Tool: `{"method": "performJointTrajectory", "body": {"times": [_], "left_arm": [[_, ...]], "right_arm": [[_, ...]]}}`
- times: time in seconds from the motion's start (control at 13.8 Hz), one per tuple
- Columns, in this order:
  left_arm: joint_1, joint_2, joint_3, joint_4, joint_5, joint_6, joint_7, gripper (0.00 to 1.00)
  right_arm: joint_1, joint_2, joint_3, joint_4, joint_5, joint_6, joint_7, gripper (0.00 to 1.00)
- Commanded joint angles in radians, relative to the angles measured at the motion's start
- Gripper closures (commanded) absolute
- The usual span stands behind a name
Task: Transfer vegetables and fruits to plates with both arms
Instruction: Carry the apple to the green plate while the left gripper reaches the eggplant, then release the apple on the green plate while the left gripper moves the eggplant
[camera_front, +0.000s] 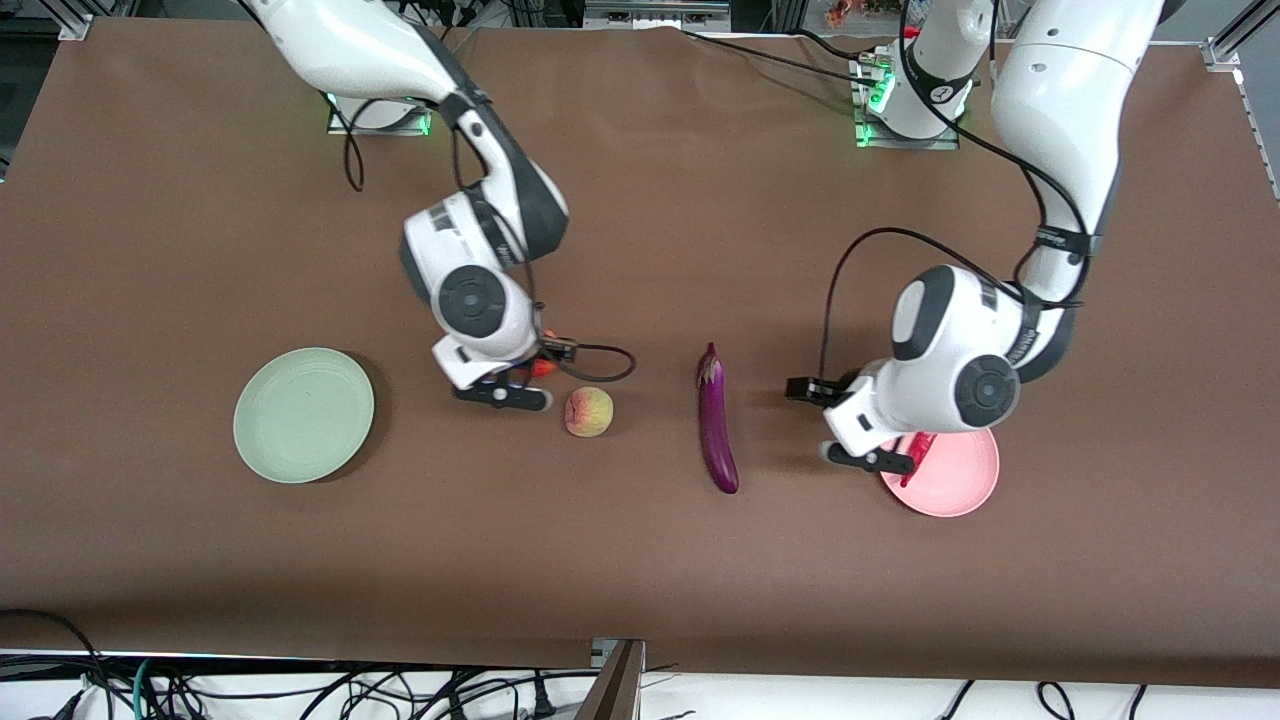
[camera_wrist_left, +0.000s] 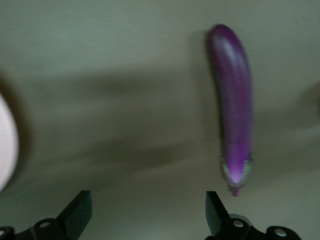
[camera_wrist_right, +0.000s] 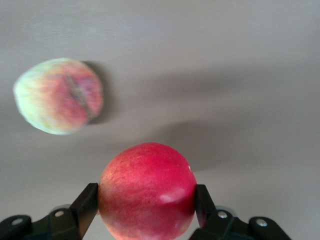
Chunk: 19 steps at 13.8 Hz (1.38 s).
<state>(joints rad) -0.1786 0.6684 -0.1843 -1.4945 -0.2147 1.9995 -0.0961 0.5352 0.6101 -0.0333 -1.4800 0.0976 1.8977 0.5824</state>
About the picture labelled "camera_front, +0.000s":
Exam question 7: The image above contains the yellow pink peach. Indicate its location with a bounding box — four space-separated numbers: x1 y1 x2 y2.
563 386 615 439

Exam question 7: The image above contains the red chili pepper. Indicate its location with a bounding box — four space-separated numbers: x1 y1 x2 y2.
898 432 938 488

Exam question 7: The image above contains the purple eggplant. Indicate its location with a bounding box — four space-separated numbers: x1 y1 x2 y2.
696 342 741 495

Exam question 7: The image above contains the pink plate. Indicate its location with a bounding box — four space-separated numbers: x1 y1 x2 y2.
878 428 1001 519

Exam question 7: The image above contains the pale green plate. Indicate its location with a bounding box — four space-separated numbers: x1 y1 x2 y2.
233 347 376 485

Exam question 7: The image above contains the brown table cloth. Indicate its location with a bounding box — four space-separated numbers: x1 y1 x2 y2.
0 18 1280 689

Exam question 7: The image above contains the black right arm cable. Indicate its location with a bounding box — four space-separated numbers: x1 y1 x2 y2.
320 90 637 384

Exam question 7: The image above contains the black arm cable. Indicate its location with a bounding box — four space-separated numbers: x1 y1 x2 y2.
818 0 1093 386
320 90 637 384

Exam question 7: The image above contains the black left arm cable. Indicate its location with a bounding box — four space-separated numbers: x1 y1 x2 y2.
818 0 1093 386

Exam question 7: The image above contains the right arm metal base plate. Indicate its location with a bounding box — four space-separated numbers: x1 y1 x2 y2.
326 92 435 137

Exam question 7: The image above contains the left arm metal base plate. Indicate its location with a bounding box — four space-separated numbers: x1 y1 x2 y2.
855 50 963 151

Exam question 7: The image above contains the black cable across cloth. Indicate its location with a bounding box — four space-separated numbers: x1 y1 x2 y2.
682 28 886 89

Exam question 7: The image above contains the aluminium profile post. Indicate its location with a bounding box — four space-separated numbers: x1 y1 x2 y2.
575 638 647 720

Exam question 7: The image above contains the grey metal rail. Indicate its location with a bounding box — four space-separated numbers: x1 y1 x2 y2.
583 0 733 31

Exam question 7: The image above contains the black floor cable arc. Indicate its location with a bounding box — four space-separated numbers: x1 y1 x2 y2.
0 608 106 720

